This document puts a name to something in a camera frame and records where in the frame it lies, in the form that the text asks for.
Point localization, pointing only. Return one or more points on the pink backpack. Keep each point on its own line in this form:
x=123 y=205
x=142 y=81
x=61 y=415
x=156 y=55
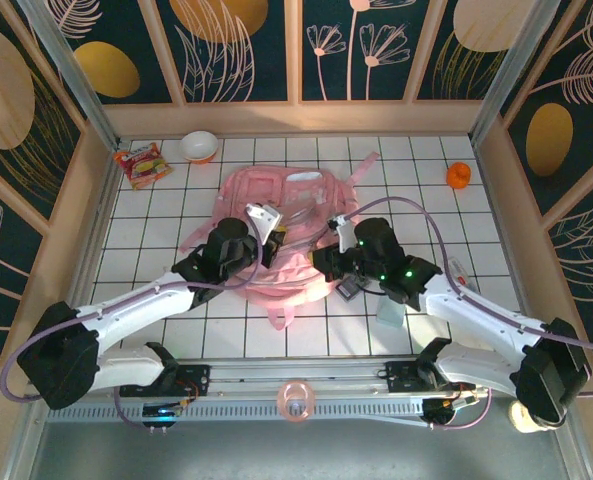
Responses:
x=286 y=280

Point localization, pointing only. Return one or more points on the red yellow snack packet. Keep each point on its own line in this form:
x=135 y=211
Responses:
x=143 y=166

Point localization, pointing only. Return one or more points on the aluminium frame post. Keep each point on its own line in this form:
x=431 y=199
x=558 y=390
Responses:
x=64 y=65
x=525 y=65

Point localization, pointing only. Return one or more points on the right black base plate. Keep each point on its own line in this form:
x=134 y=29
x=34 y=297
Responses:
x=401 y=377

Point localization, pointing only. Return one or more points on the white orange bowl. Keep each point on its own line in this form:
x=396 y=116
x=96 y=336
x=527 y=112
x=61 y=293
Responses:
x=199 y=146

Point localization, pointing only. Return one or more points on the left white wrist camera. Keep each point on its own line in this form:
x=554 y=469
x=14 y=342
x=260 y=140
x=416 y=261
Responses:
x=265 y=220

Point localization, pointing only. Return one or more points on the left black controller board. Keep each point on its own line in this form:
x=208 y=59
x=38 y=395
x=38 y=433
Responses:
x=158 y=414

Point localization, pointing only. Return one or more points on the pink tape roll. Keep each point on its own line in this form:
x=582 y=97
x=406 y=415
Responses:
x=282 y=402

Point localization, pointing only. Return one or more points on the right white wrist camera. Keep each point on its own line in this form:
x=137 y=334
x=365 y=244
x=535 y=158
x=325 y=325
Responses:
x=345 y=235

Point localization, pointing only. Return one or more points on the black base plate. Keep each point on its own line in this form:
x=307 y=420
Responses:
x=196 y=377
x=401 y=377

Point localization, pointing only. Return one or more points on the black calculator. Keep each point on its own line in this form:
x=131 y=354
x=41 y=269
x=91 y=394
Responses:
x=348 y=292

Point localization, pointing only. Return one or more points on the orange toy fruit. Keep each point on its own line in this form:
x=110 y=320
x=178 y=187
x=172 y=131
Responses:
x=459 y=176

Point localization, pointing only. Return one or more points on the small white red-labelled packet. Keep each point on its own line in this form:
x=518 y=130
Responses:
x=462 y=275

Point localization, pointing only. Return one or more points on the black controller board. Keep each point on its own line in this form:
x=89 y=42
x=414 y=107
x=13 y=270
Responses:
x=438 y=411
x=158 y=414

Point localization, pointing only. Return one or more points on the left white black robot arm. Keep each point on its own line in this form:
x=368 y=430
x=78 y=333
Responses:
x=136 y=315

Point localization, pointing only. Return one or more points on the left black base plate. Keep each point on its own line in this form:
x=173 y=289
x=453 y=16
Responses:
x=196 y=377

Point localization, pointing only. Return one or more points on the light blue pencil case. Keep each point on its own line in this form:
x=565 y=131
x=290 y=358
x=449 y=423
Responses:
x=391 y=316

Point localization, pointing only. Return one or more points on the right black controller board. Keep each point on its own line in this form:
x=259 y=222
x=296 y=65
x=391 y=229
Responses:
x=438 y=411

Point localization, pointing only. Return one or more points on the aluminium mounting rail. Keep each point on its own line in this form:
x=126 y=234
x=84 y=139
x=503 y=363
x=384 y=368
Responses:
x=301 y=372

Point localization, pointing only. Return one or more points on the white bottle black cap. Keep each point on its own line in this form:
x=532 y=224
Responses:
x=518 y=422

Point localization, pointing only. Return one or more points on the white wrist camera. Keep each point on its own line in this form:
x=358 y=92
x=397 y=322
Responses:
x=265 y=220
x=345 y=235

